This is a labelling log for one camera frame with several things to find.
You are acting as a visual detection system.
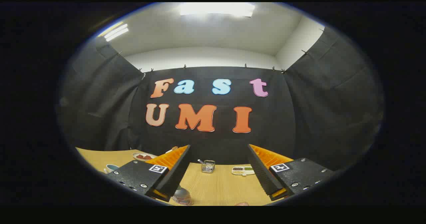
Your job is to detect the ceiling tube light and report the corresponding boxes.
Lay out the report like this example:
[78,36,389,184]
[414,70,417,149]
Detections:
[99,22,129,42]

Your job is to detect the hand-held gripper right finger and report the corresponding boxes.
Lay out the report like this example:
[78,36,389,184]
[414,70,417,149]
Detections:
[247,144,335,201]

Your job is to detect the ceiling panel light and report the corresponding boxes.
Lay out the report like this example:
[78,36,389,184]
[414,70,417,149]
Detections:
[179,3,256,17]

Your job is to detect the silver juice bottle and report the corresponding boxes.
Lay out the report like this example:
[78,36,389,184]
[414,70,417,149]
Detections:
[171,185,194,206]

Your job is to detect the white divided tray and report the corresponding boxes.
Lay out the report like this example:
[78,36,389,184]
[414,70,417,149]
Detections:
[232,166,255,176]

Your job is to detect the wooden table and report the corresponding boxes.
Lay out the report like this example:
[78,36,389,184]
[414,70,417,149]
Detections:
[76,147,293,206]

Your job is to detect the white oval plate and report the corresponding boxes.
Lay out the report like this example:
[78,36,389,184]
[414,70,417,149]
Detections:
[132,152,157,161]

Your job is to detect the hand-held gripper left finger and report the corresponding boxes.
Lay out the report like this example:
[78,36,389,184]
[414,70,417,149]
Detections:
[106,145,191,203]

